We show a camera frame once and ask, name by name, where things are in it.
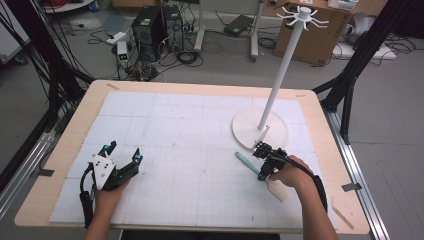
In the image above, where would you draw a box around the green handled spatula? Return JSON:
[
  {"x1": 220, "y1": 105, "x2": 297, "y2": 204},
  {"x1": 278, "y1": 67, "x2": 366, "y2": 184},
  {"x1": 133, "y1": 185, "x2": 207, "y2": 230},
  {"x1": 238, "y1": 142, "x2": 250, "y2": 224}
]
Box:
[{"x1": 234, "y1": 151, "x2": 290, "y2": 204}]

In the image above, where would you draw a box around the person's dark clothing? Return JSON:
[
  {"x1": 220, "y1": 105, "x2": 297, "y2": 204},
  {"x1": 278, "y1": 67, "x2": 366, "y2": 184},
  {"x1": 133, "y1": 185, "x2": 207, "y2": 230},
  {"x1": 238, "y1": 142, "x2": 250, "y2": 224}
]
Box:
[{"x1": 120, "y1": 229, "x2": 282, "y2": 240}]

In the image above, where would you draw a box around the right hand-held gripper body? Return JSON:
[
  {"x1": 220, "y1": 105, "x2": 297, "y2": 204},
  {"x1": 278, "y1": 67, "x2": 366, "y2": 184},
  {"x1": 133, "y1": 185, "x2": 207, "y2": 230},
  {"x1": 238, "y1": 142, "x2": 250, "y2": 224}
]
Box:
[{"x1": 251, "y1": 125, "x2": 289, "y2": 170}]

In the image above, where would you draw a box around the round white table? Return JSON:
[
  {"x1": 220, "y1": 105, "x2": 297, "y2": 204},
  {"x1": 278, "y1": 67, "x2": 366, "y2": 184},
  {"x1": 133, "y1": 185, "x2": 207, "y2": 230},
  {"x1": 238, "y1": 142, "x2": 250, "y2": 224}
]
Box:
[{"x1": 42, "y1": 0, "x2": 95, "y2": 15}]

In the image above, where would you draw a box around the coil of black cable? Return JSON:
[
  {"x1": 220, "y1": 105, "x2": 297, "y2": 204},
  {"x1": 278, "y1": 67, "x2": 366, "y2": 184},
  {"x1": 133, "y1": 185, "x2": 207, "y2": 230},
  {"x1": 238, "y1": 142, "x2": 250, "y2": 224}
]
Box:
[{"x1": 175, "y1": 49, "x2": 201, "y2": 66}]

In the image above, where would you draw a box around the black computer tower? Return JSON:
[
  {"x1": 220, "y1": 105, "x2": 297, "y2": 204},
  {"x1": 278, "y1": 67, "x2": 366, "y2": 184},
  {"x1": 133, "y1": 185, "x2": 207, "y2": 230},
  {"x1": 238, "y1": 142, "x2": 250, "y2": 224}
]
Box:
[
  {"x1": 131, "y1": 5, "x2": 165, "y2": 63},
  {"x1": 161, "y1": 4, "x2": 185, "y2": 53}
]

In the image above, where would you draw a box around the black flat device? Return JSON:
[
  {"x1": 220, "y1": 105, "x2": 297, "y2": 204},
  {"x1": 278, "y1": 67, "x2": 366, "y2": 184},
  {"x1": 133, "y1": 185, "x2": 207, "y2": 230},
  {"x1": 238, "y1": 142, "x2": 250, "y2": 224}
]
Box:
[{"x1": 223, "y1": 14, "x2": 255, "y2": 37}]

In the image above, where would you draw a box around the white grid mat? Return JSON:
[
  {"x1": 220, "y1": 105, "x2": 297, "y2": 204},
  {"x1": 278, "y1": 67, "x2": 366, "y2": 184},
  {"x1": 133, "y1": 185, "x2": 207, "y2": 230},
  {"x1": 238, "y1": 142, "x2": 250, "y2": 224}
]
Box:
[{"x1": 48, "y1": 90, "x2": 340, "y2": 232}]

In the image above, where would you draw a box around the person's right hand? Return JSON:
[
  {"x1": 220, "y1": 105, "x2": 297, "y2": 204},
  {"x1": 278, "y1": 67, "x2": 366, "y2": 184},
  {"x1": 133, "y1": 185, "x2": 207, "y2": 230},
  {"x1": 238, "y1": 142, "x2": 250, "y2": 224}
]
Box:
[{"x1": 268, "y1": 155, "x2": 317, "y2": 198}]

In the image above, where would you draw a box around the white device with green display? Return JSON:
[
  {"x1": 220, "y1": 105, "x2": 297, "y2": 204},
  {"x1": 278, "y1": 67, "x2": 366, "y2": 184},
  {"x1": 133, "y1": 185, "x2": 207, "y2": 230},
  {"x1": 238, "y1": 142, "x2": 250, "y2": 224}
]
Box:
[{"x1": 116, "y1": 40, "x2": 130, "y2": 68}]

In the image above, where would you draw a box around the left hand-held gripper cable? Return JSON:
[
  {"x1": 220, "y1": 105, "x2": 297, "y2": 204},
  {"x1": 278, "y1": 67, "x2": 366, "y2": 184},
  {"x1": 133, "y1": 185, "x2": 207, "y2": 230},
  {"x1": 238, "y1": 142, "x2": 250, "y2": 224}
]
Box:
[{"x1": 78, "y1": 162, "x2": 96, "y2": 230}]

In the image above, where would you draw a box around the cardboard box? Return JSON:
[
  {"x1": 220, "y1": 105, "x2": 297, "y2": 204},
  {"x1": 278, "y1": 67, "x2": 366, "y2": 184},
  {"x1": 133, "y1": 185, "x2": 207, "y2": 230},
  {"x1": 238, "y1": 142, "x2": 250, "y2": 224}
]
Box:
[{"x1": 273, "y1": 0, "x2": 355, "y2": 66}]

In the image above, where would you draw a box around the black metal frame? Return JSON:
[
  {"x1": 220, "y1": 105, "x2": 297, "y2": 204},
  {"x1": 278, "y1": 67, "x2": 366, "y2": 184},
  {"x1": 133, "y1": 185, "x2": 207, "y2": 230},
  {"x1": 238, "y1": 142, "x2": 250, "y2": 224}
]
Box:
[
  {"x1": 312, "y1": 0, "x2": 415, "y2": 146},
  {"x1": 0, "y1": 0, "x2": 96, "y2": 135}
]

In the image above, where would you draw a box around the white flat board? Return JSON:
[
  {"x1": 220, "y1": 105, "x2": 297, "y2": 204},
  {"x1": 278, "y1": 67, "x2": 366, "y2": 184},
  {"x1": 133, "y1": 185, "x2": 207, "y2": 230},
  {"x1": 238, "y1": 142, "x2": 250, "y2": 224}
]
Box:
[{"x1": 332, "y1": 42, "x2": 398, "y2": 61}]

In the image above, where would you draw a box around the white power strip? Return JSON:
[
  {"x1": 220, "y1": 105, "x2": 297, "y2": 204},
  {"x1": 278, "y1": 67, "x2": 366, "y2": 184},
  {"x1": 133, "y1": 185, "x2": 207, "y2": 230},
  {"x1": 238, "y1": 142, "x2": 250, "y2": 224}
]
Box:
[{"x1": 106, "y1": 31, "x2": 128, "y2": 46}]

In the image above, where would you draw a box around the white hook stand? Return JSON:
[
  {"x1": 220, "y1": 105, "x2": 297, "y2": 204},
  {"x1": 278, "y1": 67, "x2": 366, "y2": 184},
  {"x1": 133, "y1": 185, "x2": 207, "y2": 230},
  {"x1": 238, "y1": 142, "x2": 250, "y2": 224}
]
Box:
[{"x1": 231, "y1": 5, "x2": 330, "y2": 153}]

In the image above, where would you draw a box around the person's left hand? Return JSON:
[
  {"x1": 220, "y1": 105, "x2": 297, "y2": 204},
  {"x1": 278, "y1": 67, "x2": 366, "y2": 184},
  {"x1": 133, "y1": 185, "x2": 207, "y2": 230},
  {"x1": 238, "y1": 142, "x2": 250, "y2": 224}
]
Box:
[{"x1": 93, "y1": 179, "x2": 131, "y2": 215}]

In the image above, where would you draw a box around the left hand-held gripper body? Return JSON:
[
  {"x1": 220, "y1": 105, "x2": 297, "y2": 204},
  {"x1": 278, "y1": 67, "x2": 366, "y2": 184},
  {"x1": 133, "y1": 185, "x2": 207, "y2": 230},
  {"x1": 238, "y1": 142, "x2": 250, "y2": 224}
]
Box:
[{"x1": 89, "y1": 153, "x2": 141, "y2": 192}]

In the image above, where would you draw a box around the aluminium rail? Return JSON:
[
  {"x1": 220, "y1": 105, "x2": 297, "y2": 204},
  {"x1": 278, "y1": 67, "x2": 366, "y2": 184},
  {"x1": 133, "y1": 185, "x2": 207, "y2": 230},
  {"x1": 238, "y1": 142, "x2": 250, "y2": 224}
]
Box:
[
  {"x1": 324, "y1": 108, "x2": 392, "y2": 240},
  {"x1": 0, "y1": 129, "x2": 56, "y2": 218}
]

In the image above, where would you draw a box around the white cabinet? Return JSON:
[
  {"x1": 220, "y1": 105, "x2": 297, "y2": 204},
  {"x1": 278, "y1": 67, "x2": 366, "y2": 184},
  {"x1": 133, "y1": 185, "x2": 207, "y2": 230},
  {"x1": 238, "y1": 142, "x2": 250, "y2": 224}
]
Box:
[{"x1": 0, "y1": 5, "x2": 32, "y2": 65}]

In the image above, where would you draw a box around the thin wooden stick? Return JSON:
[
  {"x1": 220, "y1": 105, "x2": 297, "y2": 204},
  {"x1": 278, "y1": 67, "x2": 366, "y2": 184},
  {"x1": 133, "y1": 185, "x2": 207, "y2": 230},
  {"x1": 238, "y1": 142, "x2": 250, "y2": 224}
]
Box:
[{"x1": 331, "y1": 196, "x2": 356, "y2": 231}]

